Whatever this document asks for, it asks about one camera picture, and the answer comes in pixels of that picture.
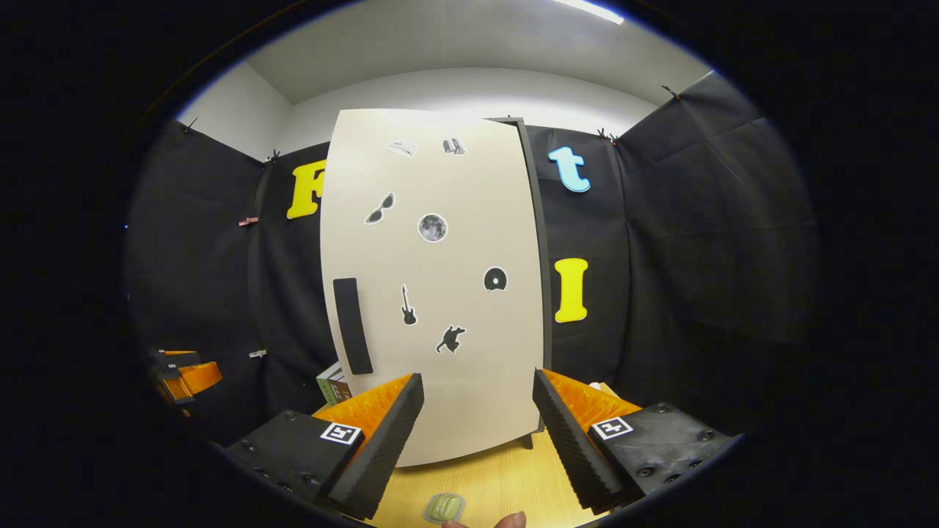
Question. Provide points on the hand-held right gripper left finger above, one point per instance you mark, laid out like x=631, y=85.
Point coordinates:
x=381, y=447

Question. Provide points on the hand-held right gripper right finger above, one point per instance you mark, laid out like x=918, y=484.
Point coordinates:
x=572, y=447

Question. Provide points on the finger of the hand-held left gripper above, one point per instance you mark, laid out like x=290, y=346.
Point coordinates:
x=199, y=378
x=165, y=367

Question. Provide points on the beige cabinet door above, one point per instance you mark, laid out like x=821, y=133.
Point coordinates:
x=484, y=220

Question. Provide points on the dark grey cabinet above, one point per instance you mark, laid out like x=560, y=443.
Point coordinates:
x=544, y=293

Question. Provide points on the green book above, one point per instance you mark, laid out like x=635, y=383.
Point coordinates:
x=325, y=385

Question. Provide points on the black backdrop cloth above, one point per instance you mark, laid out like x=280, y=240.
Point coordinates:
x=697, y=257

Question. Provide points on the black backdrop clip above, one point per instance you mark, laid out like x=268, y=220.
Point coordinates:
x=669, y=92
x=605, y=136
x=189, y=125
x=273, y=156

